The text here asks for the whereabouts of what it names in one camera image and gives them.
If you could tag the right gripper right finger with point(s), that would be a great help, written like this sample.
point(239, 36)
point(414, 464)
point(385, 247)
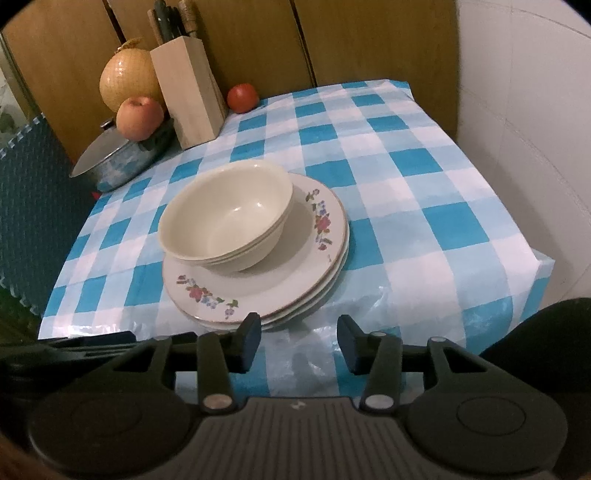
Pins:
point(378, 355)

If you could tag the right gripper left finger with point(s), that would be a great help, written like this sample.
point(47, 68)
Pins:
point(218, 355)

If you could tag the white plate pink flowers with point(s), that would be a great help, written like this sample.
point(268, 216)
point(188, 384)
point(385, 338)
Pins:
point(338, 269)
point(310, 307)

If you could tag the cream plate colourful floral rim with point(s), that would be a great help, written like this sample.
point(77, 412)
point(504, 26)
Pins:
point(310, 252)

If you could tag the cream bowl front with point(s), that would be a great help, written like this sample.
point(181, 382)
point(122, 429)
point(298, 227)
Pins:
point(225, 212)

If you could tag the cream bowl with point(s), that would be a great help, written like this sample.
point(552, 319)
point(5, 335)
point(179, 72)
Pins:
point(231, 242)
point(242, 260)
point(225, 212)

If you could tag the blue white checkered tablecloth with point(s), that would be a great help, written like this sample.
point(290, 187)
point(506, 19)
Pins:
point(434, 252)

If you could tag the teal foam mat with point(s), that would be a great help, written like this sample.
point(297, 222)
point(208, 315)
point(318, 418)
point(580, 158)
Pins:
point(42, 213)

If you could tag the steel pot with lid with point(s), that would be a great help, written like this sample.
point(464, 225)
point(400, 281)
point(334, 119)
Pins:
point(111, 160)

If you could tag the red apple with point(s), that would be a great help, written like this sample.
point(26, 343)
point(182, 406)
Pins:
point(138, 118)

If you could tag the wooden knife block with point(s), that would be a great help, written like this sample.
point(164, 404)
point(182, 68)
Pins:
point(191, 94)

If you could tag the red tomato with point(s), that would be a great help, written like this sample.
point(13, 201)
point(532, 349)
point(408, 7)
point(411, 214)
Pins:
point(242, 98)

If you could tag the yellow pomelo in net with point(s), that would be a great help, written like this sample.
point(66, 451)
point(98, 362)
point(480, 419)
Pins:
point(129, 73)

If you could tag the wooden cabinet doors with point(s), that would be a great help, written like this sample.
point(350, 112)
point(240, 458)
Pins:
point(61, 47)

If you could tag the knife handles in block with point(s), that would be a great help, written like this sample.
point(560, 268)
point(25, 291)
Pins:
point(170, 22)

